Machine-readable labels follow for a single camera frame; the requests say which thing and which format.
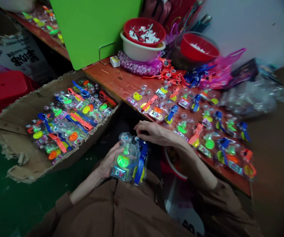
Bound person's left hand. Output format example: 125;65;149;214
97;141;125;179

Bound person's right hand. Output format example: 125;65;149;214
133;120;183;149

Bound clear blister toy pack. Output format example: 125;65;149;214
110;132;149;186

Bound red basin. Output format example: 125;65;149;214
163;145;190;181

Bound purple bag of small parts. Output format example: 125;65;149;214
117;50;164;77

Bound spread of toy packs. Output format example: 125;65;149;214
126;83;258;182

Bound small white box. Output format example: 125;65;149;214
109;56;121;68

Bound white plastic basin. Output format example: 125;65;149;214
120;31;167;63

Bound pile of boxed toy packs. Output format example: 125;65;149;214
25;78;118;165

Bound clear dark bowl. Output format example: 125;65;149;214
172;31;220;71

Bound person's body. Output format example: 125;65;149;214
28;170;265;237

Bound white printed bag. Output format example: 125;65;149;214
165;177;206;237

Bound red basket of white pieces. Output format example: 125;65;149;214
123;17;167;48

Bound red bowl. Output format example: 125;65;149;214
180;33;220;63

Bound pink plastic bags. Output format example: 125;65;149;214
198;48;247;90

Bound green board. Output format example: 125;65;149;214
49;0;144;71

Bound pile of clear blister shells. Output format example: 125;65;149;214
220;73;284;117

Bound dark printed box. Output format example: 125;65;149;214
230;58;260;85

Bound hanging red bags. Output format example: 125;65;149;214
141;0;204;31

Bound torn cardboard box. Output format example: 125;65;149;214
0;70;122;185

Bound row of toy packs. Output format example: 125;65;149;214
20;5;66;47

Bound red plastic stool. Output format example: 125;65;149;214
0;70;41;115

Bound printed cardboard carton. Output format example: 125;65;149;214
0;31;51;80

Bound pile of orange straps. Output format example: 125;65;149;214
142;57;190;86

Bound pile of blue straps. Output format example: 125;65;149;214
183;64;217;89

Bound wire stand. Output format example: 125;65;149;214
98;42;116;66

